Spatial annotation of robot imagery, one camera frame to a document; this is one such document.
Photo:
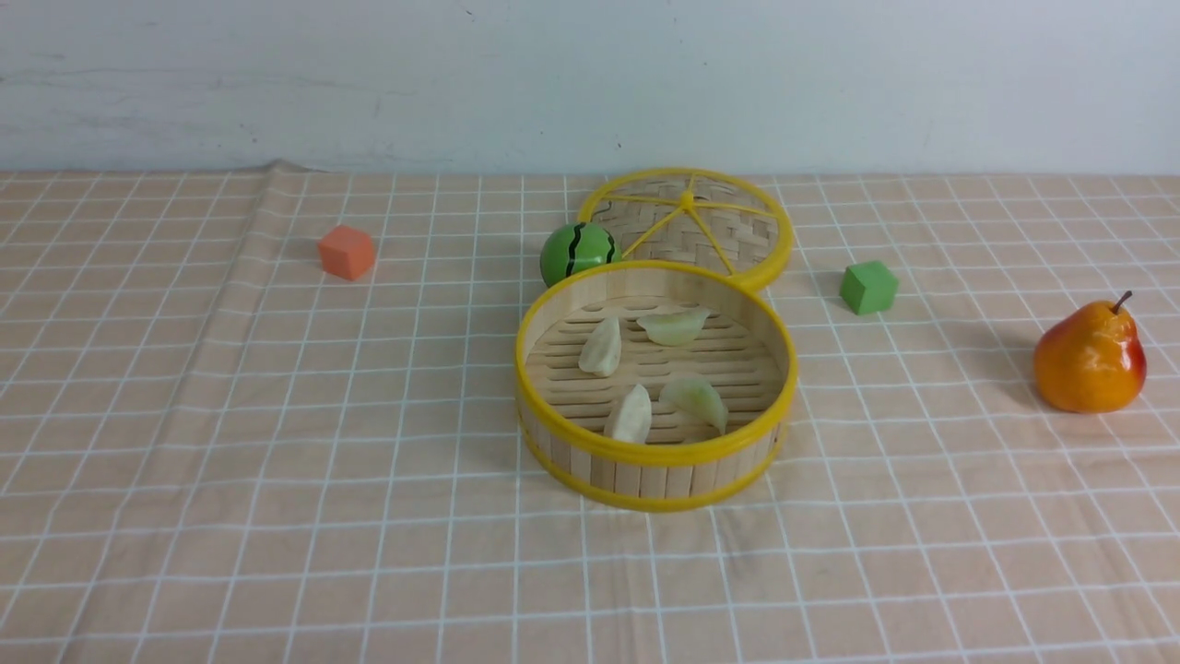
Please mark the orange yellow toy pear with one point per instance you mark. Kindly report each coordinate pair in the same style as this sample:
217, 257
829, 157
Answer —
1093, 361

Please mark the bamboo steamer lid yellow rim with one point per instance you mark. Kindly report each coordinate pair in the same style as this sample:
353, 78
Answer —
698, 217

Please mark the white dumpling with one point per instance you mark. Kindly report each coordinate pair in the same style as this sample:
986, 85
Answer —
630, 419
602, 350

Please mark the green watermelon toy ball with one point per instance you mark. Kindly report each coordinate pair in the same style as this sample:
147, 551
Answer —
576, 247

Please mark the greenish dumpling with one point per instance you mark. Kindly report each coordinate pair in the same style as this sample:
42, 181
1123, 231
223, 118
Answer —
676, 329
696, 396

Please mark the orange foam cube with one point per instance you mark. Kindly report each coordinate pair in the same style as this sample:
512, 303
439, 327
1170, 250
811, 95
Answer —
347, 253

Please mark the green foam cube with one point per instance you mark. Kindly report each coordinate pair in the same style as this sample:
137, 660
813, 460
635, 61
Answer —
869, 287

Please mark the bamboo steamer tray yellow rim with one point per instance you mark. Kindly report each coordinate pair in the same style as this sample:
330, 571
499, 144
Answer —
744, 351

